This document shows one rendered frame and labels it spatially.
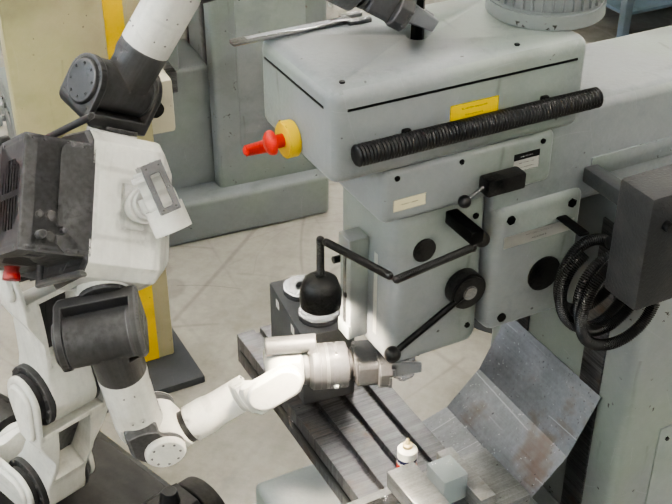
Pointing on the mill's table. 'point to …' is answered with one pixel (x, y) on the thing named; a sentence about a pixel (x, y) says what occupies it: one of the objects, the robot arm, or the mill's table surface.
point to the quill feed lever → (467, 285)
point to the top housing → (412, 82)
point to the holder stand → (289, 307)
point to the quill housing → (399, 233)
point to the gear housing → (448, 177)
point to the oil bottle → (406, 453)
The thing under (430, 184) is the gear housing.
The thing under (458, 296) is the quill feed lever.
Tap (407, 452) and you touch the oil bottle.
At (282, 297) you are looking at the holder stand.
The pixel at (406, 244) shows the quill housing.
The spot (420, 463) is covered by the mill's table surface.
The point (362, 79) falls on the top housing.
